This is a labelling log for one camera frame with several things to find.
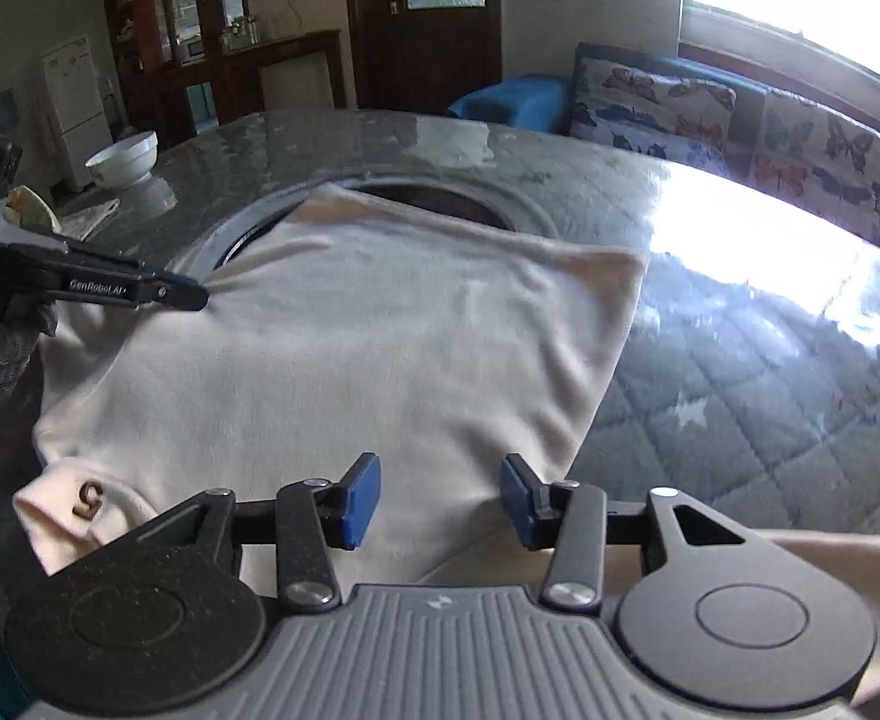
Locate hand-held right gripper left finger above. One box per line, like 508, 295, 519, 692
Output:
128, 453, 382, 612

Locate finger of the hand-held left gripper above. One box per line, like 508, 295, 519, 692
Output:
0, 238, 210, 313

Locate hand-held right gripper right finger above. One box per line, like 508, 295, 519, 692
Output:
500, 454, 748, 612

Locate cream white sweatshirt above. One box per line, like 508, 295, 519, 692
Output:
12, 184, 880, 706

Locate person's left hand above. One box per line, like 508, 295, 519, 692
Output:
0, 300, 61, 411

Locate white refrigerator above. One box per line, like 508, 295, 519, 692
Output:
40, 34, 115, 193

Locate white bowl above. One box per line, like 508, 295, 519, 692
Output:
84, 130, 160, 189

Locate dark wooden cabinet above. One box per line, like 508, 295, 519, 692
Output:
101, 0, 347, 147

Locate grey quilted table cover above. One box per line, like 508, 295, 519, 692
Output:
35, 109, 880, 541

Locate blue sofa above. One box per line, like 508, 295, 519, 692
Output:
447, 43, 880, 241

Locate butterfly print cushion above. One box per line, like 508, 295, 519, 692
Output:
750, 88, 880, 245
569, 56, 738, 177

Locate dark wooden door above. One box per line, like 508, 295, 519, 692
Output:
342, 0, 504, 112

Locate window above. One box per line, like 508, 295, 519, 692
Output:
678, 0, 880, 113

